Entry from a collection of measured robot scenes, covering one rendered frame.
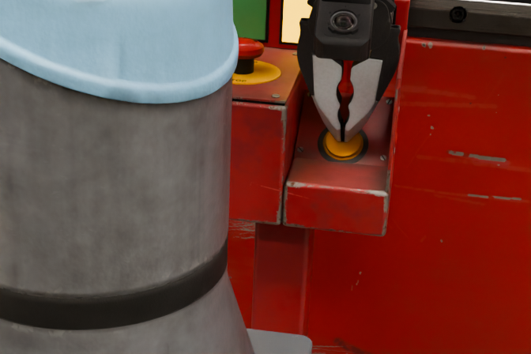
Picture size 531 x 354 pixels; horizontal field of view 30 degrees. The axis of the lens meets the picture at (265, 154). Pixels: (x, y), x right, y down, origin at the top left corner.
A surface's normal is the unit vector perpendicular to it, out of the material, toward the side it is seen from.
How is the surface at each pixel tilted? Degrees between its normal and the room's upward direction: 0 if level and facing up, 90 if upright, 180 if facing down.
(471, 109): 90
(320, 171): 0
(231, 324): 73
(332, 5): 34
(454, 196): 90
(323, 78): 95
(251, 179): 90
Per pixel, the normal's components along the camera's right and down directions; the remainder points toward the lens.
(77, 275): 0.09, 0.39
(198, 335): 0.79, -0.04
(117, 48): 0.38, 0.33
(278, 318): -0.17, 0.38
